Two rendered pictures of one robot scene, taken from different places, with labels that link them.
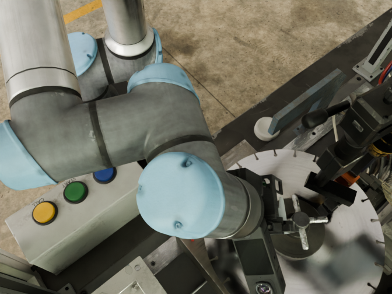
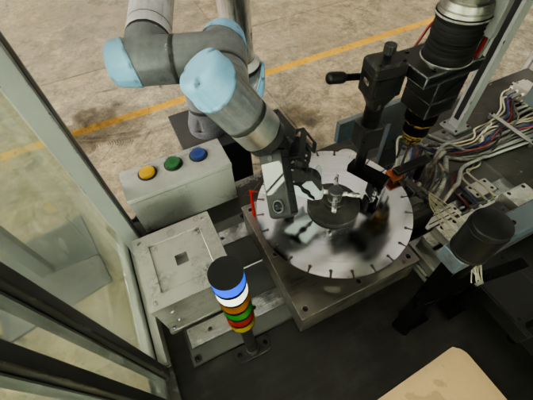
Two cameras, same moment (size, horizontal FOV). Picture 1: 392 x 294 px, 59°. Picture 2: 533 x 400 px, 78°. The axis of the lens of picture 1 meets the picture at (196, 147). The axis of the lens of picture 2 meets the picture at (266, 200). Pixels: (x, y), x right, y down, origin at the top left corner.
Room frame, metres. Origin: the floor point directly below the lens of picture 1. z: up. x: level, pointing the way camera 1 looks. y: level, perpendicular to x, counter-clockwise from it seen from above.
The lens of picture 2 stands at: (-0.25, -0.18, 1.53)
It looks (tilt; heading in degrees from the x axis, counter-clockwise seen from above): 53 degrees down; 19
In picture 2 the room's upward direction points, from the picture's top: 5 degrees counter-clockwise
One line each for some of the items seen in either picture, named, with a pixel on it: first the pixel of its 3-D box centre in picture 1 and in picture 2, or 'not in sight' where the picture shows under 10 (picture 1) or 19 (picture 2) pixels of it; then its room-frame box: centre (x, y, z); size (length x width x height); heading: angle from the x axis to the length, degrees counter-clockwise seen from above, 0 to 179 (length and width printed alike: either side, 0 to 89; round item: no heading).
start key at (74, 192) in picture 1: (76, 192); (173, 163); (0.25, 0.25, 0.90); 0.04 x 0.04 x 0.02
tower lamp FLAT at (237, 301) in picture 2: not in sight; (230, 286); (-0.10, -0.07, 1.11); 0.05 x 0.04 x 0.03; 41
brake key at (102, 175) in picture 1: (104, 172); (198, 155); (0.30, 0.19, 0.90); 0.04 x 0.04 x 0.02
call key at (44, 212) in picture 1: (45, 213); (147, 173); (0.21, 0.30, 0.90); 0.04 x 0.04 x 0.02
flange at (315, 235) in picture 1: (294, 226); (333, 201); (0.18, -0.18, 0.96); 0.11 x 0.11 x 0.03
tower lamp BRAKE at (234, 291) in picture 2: not in sight; (227, 277); (-0.10, -0.07, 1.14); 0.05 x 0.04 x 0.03; 41
